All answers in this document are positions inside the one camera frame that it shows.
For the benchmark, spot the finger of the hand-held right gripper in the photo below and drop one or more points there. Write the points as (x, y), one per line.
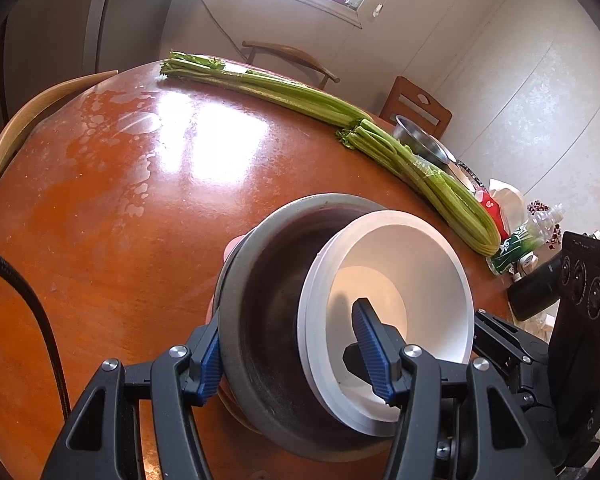
(510, 335)
(495, 360)

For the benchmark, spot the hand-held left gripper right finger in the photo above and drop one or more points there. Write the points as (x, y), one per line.
(375, 355)

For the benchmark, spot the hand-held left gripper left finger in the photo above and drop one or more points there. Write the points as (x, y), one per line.
(207, 365)

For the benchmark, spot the orange plastic plate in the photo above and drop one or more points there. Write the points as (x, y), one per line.
(230, 405)

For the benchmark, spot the large steel bowl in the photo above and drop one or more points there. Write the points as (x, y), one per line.
(265, 310)

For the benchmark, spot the pink plastic plate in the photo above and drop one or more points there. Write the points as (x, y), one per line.
(232, 249)

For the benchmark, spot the black thermos flask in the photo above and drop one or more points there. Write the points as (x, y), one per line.
(535, 287)

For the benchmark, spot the small white bottle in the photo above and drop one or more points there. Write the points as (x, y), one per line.
(527, 261)

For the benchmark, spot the clear bottle green label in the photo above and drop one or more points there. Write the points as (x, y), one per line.
(515, 247)

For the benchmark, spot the red white dotted item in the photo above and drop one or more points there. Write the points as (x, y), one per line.
(535, 207)

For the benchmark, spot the red plastic bag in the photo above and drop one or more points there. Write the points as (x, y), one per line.
(490, 205)

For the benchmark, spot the white plastic bag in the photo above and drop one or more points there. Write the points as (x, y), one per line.
(510, 200)

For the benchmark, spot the white ceramic bowl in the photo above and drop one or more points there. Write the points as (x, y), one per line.
(467, 177)

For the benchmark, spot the thick celery bunch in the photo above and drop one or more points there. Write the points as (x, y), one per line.
(430, 185)

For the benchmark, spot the small steel bowl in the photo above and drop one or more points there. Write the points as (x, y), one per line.
(420, 140)

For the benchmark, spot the wooden chair with cutout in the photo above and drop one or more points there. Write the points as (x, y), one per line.
(410, 105)

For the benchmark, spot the thin celery bunch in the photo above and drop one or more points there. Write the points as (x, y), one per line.
(280, 92)

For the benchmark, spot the light wooden chair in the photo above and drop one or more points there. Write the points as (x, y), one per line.
(25, 115)

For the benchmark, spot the curved-back wooden chair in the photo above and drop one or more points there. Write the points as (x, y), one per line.
(290, 52)

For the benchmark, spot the brown refrigerator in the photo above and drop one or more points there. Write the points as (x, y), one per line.
(55, 25)

